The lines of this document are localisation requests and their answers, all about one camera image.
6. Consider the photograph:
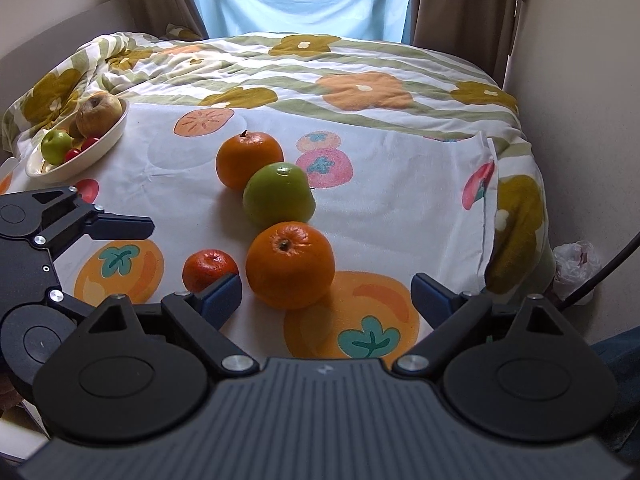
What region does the small tangerine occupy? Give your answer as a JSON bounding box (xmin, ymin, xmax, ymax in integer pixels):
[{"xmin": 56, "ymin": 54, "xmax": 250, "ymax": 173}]
[{"xmin": 182, "ymin": 249, "xmax": 240, "ymax": 295}]

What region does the white plastic bag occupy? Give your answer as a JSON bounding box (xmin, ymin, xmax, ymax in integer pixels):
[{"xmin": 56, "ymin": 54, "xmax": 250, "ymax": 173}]
[{"xmin": 552, "ymin": 241, "xmax": 601, "ymax": 306}]

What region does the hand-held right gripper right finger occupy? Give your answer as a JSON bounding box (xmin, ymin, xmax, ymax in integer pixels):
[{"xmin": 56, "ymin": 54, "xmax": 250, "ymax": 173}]
[{"xmin": 392, "ymin": 272, "xmax": 593, "ymax": 373}]

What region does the large orange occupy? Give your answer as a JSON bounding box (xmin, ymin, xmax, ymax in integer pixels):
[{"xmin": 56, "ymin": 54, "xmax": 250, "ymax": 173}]
[
  {"xmin": 245, "ymin": 221, "xmax": 336, "ymax": 311},
  {"xmin": 216, "ymin": 130, "xmax": 285, "ymax": 192}
]

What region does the duck print ceramic plate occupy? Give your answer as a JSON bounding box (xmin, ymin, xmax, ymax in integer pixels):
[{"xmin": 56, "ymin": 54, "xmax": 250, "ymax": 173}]
[{"xmin": 25, "ymin": 97, "xmax": 130, "ymax": 183}]

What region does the wrinkled brown apple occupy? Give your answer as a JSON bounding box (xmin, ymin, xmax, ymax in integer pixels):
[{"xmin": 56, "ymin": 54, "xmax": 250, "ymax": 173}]
[{"xmin": 76, "ymin": 91, "xmax": 124, "ymax": 137}]

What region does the floral striped blanket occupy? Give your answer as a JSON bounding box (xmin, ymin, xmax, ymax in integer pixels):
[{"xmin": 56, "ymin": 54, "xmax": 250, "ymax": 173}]
[{"xmin": 0, "ymin": 32, "xmax": 556, "ymax": 296}]

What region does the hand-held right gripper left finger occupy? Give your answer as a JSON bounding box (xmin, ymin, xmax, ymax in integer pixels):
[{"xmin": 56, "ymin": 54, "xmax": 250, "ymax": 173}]
[{"xmin": 75, "ymin": 274, "xmax": 260, "ymax": 373}]

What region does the green apple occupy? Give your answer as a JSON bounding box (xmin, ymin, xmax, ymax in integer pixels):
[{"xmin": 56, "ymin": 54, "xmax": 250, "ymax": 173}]
[
  {"xmin": 243, "ymin": 162, "xmax": 317, "ymax": 228},
  {"xmin": 41, "ymin": 130, "xmax": 73, "ymax": 165}
]

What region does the grey bed headboard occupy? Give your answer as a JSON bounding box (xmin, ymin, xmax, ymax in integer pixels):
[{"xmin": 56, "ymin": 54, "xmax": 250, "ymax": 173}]
[{"xmin": 0, "ymin": 0, "xmax": 173, "ymax": 116}]

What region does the black cable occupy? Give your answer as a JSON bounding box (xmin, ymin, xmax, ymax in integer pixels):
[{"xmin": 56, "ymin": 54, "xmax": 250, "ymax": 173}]
[{"xmin": 552, "ymin": 232, "xmax": 640, "ymax": 308}]

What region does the white fruit print cloth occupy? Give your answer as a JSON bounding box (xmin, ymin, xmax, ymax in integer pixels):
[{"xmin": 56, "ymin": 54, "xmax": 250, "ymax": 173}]
[{"xmin": 0, "ymin": 102, "xmax": 501, "ymax": 361}]

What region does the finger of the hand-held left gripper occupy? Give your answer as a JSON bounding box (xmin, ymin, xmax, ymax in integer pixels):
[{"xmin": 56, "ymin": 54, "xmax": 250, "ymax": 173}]
[
  {"xmin": 29, "ymin": 186, "xmax": 153, "ymax": 259},
  {"xmin": 47, "ymin": 288, "xmax": 102, "ymax": 322}
]

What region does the person's blue jeans leg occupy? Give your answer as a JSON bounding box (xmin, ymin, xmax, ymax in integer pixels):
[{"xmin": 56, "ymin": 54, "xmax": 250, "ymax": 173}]
[{"xmin": 590, "ymin": 327, "xmax": 640, "ymax": 461}]

